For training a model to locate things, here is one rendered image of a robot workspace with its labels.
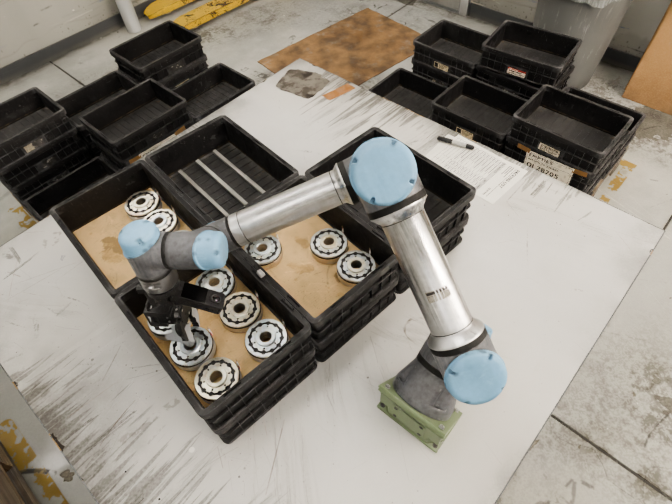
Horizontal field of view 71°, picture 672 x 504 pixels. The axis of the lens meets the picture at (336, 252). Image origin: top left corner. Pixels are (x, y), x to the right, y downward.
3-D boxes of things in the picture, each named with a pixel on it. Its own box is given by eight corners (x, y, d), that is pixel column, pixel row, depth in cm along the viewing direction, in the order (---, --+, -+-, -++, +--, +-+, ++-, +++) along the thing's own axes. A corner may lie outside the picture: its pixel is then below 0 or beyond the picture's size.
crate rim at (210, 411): (314, 331, 107) (314, 326, 105) (204, 423, 96) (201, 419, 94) (217, 235, 126) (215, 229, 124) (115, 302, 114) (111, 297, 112)
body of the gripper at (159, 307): (161, 302, 111) (144, 268, 102) (197, 302, 110) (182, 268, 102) (151, 329, 106) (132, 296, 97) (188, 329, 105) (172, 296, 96)
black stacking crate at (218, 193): (304, 201, 145) (300, 174, 136) (226, 255, 134) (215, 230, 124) (231, 142, 163) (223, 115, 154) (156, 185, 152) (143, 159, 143)
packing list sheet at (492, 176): (530, 169, 164) (531, 167, 163) (496, 206, 154) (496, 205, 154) (451, 131, 178) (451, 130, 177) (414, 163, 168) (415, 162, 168)
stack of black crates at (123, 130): (179, 148, 265) (150, 76, 229) (212, 171, 252) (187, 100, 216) (118, 187, 248) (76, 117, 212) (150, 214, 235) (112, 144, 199)
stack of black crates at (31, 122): (79, 155, 265) (35, 85, 229) (108, 179, 253) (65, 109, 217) (12, 195, 249) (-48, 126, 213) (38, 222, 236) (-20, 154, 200)
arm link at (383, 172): (498, 364, 101) (394, 129, 93) (522, 398, 86) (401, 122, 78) (446, 385, 102) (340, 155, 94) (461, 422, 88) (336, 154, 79)
